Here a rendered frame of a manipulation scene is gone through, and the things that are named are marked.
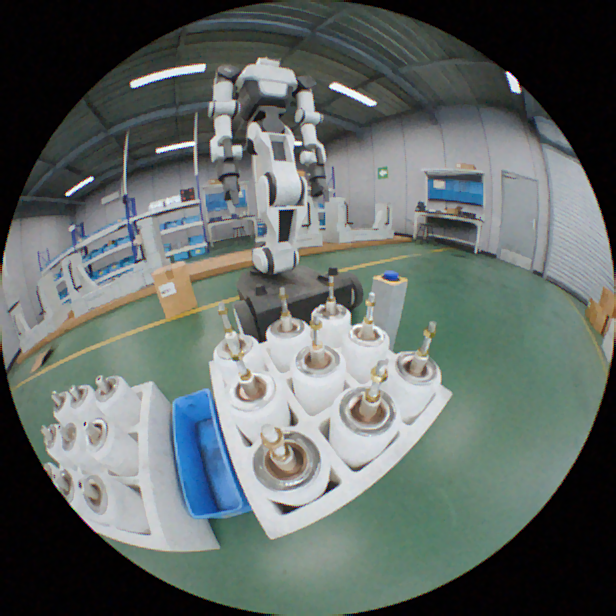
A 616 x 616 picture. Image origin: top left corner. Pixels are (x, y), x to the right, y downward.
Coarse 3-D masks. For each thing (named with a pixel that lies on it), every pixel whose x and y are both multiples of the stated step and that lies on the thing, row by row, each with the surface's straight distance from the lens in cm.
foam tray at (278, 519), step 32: (224, 384) 41; (288, 384) 39; (352, 384) 36; (224, 416) 36; (320, 416) 32; (384, 448) 41; (352, 480) 29; (256, 512) 30; (288, 512) 40; (320, 512) 29
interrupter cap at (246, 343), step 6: (240, 336) 39; (246, 336) 38; (222, 342) 39; (240, 342) 38; (246, 342) 37; (252, 342) 36; (222, 348) 37; (228, 348) 37; (246, 348) 35; (222, 354) 36; (228, 354) 35
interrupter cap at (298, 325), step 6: (294, 318) 41; (276, 324) 40; (294, 324) 40; (300, 324) 39; (270, 330) 38; (276, 330) 38; (282, 330) 38; (294, 330) 37; (300, 330) 37; (276, 336) 36; (282, 336) 36; (288, 336) 36; (294, 336) 36
